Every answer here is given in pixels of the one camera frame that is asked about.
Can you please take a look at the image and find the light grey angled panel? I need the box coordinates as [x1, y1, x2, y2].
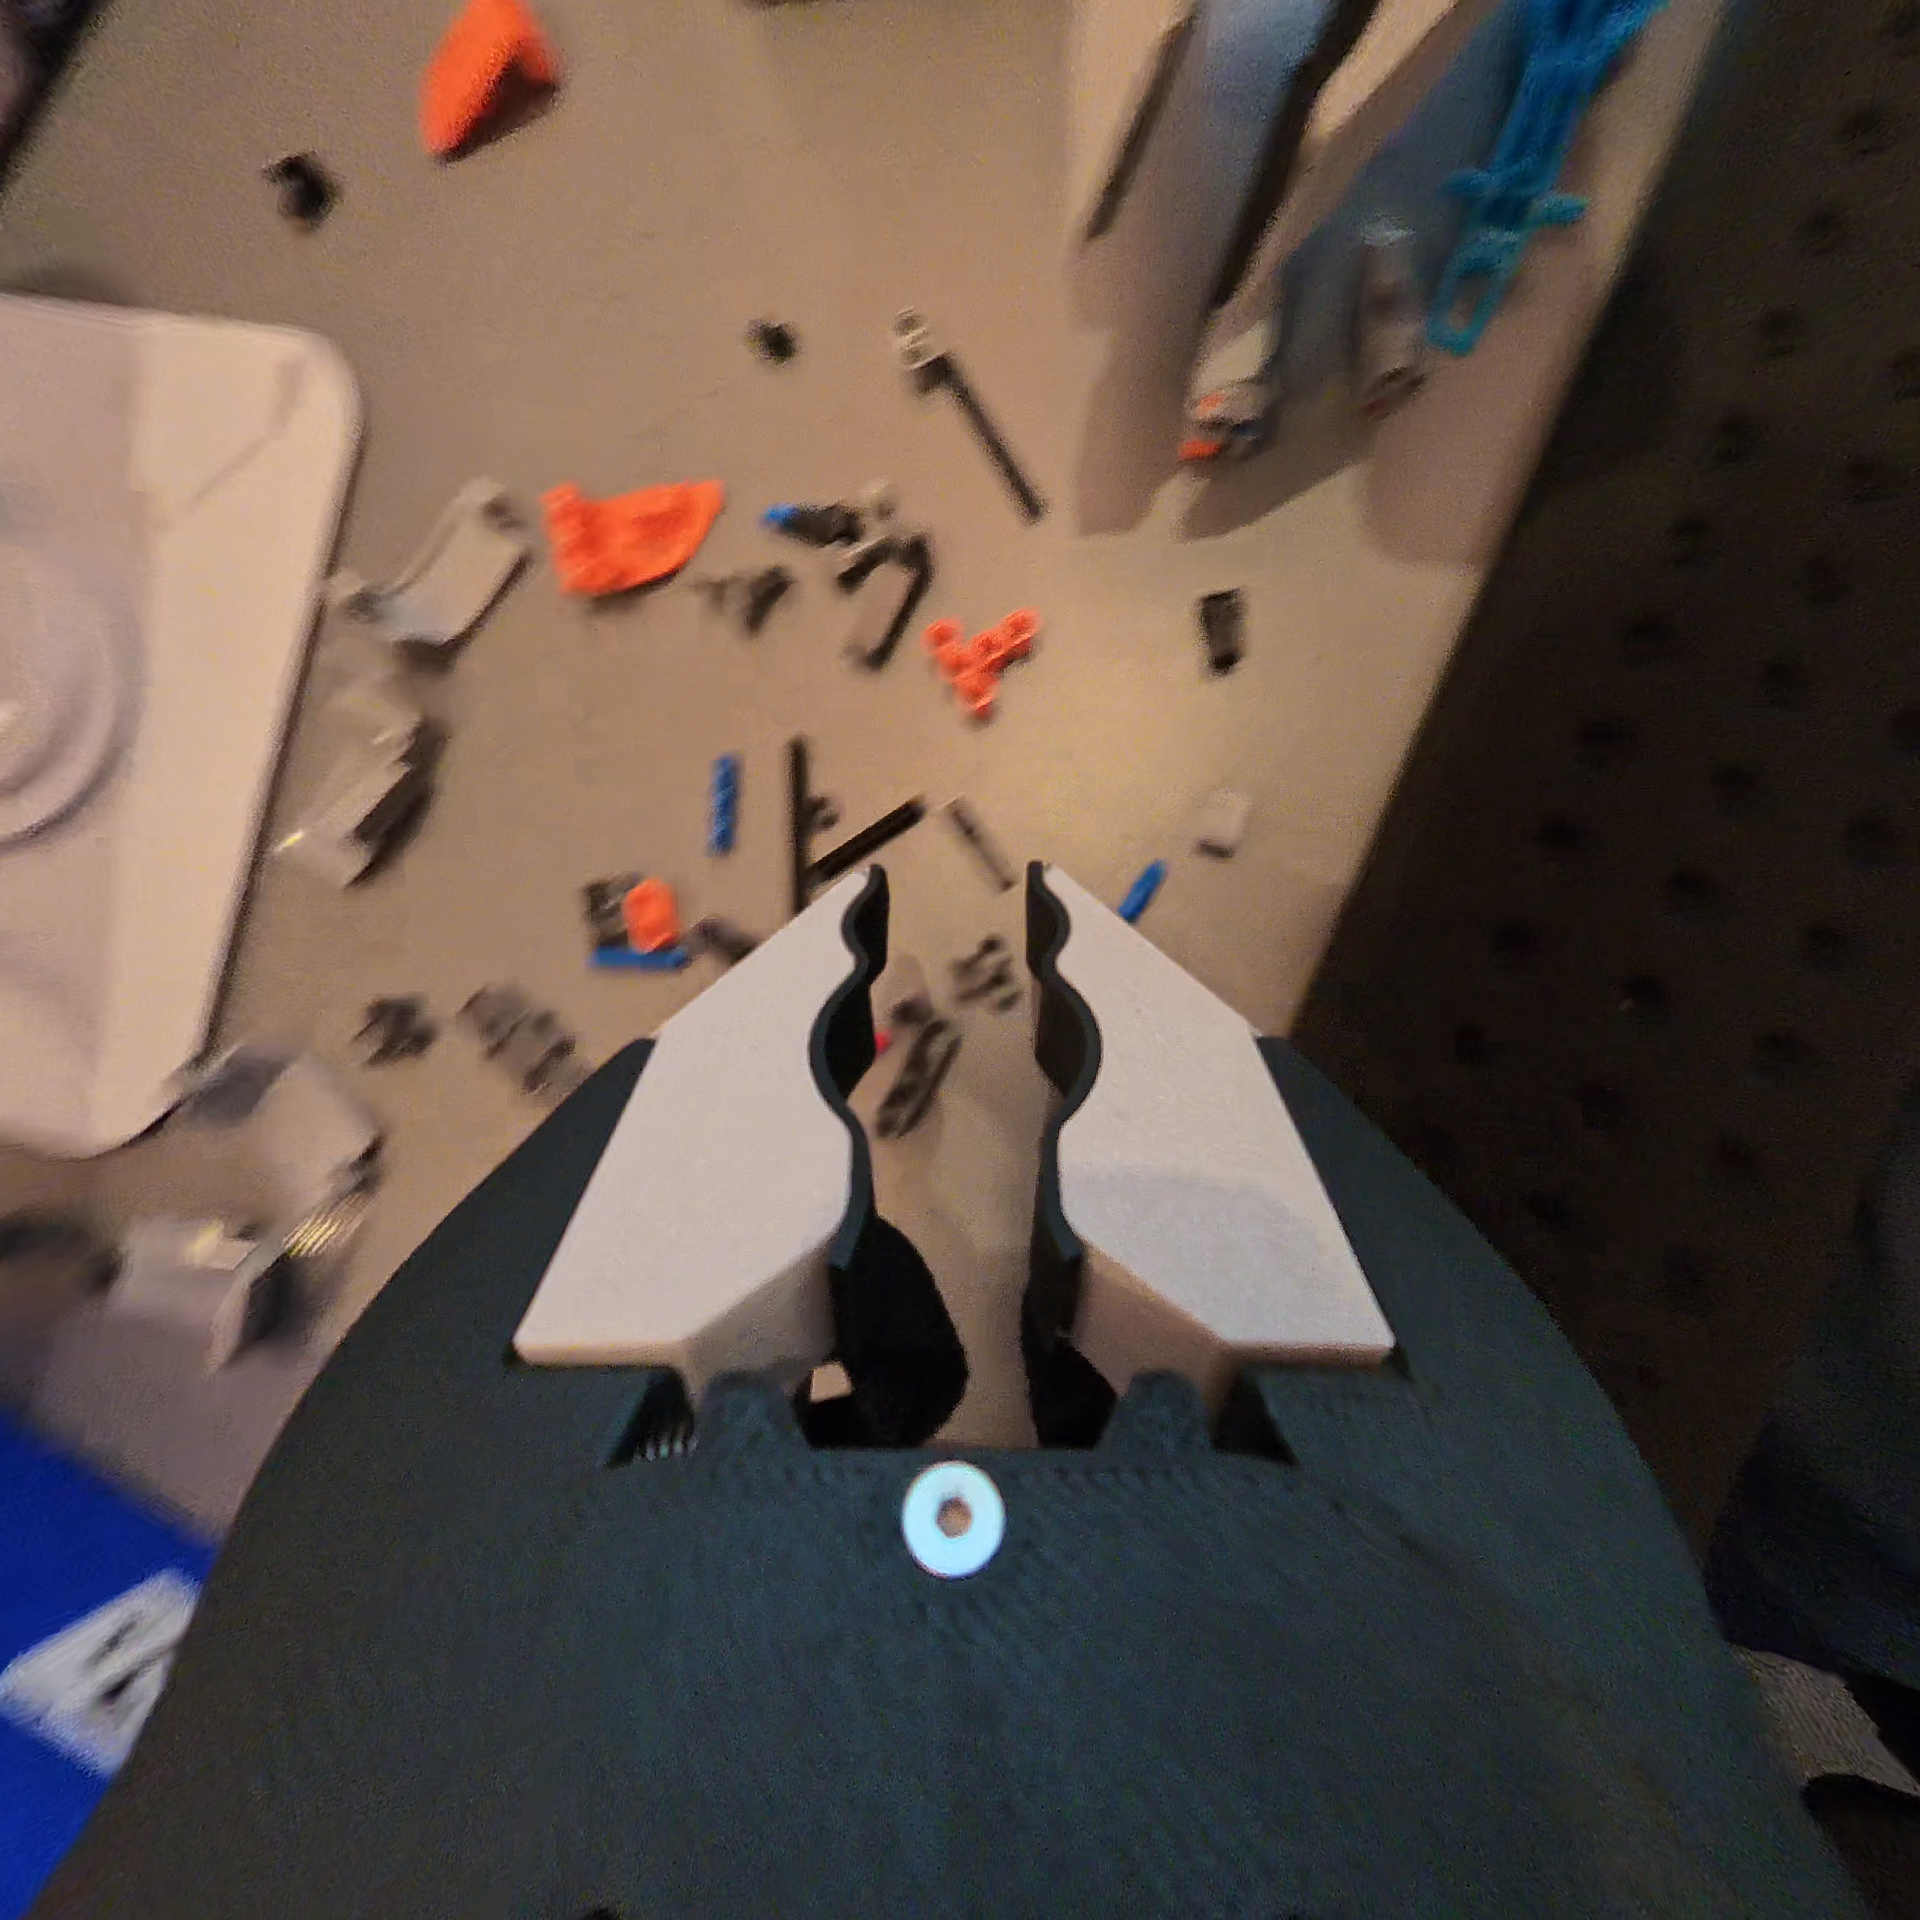
[118, 1185, 347, 1369]

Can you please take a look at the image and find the grey L-shaped beam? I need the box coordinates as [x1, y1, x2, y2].
[838, 531, 937, 675]

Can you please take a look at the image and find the blue storage box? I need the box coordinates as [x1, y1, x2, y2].
[0, 1409, 222, 1881]

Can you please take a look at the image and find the dark grey double connector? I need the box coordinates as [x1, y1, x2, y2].
[454, 984, 588, 1097]

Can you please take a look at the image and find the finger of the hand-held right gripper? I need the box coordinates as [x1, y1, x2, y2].
[1070, 0, 1347, 297]
[1270, 0, 1535, 395]

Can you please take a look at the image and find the orange flat panel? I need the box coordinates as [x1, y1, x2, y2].
[537, 479, 728, 602]

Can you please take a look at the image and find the black dimpled mat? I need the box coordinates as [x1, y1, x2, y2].
[1293, 0, 1920, 1518]

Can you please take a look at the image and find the grey cylinder axle assembly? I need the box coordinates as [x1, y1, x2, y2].
[1174, 320, 1278, 470]

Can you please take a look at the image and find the orange wedge brick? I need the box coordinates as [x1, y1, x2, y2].
[415, 0, 559, 161]

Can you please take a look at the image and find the dark grey holed beam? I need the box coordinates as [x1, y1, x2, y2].
[872, 1017, 963, 1138]

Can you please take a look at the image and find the long black axle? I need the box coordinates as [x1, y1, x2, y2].
[913, 353, 1049, 527]

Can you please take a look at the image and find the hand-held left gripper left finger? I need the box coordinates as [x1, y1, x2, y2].
[510, 866, 972, 1449]

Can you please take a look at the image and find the dark grey short beam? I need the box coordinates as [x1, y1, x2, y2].
[0, 1215, 117, 1295]

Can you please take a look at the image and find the grey curved panel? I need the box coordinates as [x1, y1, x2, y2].
[335, 479, 537, 649]
[171, 1047, 385, 1203]
[276, 673, 449, 890]

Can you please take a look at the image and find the white stand base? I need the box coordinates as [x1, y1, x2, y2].
[0, 291, 363, 1160]

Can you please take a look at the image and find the orange five-hole connector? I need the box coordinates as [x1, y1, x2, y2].
[924, 607, 1046, 720]

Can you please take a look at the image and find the black long pin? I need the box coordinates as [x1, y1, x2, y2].
[940, 801, 1020, 897]

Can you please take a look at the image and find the teal separator tool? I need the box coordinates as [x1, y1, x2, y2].
[1423, 0, 1670, 358]

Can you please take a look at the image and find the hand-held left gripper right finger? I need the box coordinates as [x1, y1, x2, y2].
[1024, 860, 1400, 1452]

